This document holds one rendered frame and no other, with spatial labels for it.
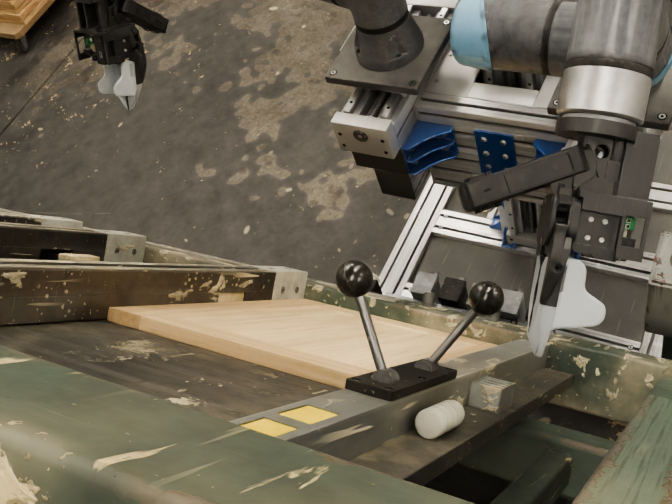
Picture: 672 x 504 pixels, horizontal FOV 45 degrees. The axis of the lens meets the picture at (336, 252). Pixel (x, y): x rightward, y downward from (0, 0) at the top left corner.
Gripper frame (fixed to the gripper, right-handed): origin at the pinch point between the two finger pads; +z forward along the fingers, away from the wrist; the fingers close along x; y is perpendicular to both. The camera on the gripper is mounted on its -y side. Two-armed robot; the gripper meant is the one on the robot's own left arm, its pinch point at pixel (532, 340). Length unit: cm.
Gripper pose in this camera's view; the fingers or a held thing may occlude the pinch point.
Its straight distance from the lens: 75.4
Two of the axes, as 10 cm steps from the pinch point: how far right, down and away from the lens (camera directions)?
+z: -1.7, 9.8, 0.5
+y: 9.8, 1.8, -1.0
